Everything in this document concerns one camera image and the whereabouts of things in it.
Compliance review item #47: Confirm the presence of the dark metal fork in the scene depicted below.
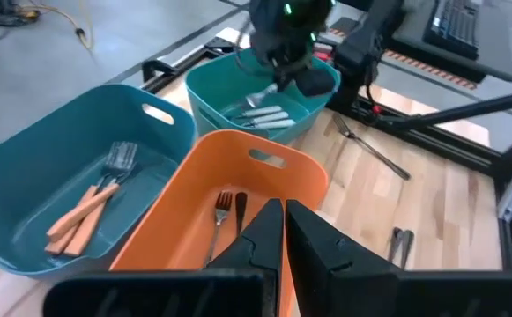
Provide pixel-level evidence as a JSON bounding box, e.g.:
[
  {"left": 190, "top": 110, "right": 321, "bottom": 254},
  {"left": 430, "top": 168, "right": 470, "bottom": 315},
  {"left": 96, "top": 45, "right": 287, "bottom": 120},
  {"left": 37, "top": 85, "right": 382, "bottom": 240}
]
[
  {"left": 331, "top": 112, "right": 412, "bottom": 181},
  {"left": 204, "top": 189, "right": 234, "bottom": 268},
  {"left": 386, "top": 226, "right": 405, "bottom": 265}
]

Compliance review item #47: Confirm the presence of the blue plastic bin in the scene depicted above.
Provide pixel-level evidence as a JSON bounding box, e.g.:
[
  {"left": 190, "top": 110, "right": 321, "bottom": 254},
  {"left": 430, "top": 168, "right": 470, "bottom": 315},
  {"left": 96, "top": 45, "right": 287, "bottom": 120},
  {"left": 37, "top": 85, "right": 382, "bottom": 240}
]
[{"left": 0, "top": 83, "right": 198, "bottom": 281}]

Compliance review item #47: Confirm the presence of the dark floor mat orange edge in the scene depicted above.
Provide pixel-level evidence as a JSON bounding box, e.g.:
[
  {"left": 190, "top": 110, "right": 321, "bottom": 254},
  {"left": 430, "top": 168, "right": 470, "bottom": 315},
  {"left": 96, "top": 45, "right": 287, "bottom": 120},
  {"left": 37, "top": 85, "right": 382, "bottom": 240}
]
[{"left": 325, "top": 17, "right": 479, "bottom": 92}]

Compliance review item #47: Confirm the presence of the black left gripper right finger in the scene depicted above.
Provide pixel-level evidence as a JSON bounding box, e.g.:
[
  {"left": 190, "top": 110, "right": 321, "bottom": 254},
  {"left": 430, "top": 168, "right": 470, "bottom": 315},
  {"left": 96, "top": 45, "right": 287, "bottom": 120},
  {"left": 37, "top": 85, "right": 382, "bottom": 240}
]
[{"left": 285, "top": 199, "right": 400, "bottom": 317}]

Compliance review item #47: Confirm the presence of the orange-handled fork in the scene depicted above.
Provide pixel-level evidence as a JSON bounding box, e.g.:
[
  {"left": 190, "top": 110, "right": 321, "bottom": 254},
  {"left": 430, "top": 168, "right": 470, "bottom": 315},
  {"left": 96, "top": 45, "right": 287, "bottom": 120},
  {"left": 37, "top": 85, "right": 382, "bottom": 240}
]
[
  {"left": 43, "top": 143, "right": 127, "bottom": 256},
  {"left": 45, "top": 140, "right": 138, "bottom": 242},
  {"left": 63, "top": 144, "right": 137, "bottom": 259}
]

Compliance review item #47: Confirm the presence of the orange plastic bin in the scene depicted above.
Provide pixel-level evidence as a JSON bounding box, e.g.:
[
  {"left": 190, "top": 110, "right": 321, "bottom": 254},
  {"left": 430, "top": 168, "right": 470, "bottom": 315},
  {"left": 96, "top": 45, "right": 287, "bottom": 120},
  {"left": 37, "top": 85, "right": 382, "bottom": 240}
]
[{"left": 108, "top": 129, "right": 330, "bottom": 317}]

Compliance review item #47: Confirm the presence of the grey desk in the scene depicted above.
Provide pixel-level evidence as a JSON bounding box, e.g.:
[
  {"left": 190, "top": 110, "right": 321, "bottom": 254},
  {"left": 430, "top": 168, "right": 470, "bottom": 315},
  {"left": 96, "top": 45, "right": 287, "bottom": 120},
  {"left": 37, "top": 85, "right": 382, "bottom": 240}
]
[{"left": 387, "top": 0, "right": 512, "bottom": 84}]

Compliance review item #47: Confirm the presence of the white-handled fork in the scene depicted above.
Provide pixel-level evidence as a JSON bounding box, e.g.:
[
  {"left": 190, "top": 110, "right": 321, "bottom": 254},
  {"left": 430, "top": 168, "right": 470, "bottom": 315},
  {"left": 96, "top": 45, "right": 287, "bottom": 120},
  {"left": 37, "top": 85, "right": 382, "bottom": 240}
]
[
  {"left": 231, "top": 104, "right": 284, "bottom": 121},
  {"left": 244, "top": 82, "right": 279, "bottom": 109},
  {"left": 237, "top": 110, "right": 291, "bottom": 127},
  {"left": 246, "top": 117, "right": 298, "bottom": 131}
]

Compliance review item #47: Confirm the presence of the black slanted stand pole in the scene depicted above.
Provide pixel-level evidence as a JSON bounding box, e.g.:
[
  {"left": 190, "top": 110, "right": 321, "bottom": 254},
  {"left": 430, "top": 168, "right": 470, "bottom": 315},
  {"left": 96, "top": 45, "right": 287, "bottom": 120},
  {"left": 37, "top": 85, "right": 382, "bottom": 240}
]
[{"left": 387, "top": 87, "right": 512, "bottom": 132}]

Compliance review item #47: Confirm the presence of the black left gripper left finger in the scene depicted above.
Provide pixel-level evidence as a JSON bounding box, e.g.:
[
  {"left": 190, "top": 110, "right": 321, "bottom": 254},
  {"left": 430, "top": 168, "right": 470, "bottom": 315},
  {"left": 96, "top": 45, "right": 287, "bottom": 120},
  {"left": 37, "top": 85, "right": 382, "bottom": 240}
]
[{"left": 206, "top": 197, "right": 286, "bottom": 317}]

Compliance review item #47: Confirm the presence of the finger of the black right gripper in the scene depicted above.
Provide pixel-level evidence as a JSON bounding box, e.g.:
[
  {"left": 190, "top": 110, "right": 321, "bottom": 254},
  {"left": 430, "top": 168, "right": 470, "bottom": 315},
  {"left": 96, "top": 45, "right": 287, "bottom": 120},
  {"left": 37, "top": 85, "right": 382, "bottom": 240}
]
[
  {"left": 297, "top": 66, "right": 337, "bottom": 99},
  {"left": 275, "top": 59, "right": 300, "bottom": 92}
]

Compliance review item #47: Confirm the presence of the green plastic bin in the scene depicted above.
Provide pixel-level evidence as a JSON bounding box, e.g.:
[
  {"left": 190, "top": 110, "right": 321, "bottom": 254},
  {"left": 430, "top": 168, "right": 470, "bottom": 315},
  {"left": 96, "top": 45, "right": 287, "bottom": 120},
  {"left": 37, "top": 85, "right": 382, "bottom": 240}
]
[{"left": 184, "top": 47, "right": 343, "bottom": 146}]

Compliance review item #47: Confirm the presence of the yellow power cable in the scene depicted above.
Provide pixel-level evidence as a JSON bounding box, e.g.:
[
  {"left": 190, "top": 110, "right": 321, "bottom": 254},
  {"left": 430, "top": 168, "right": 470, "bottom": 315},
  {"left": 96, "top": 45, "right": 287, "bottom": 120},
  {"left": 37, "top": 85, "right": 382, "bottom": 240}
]
[{"left": 17, "top": 0, "right": 96, "bottom": 52}]

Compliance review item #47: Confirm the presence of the dark keyboard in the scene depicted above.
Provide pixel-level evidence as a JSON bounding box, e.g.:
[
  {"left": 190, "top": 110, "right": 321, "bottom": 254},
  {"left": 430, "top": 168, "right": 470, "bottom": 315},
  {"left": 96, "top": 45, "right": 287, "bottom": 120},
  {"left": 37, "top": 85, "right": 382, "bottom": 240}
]
[{"left": 422, "top": 0, "right": 481, "bottom": 62}]

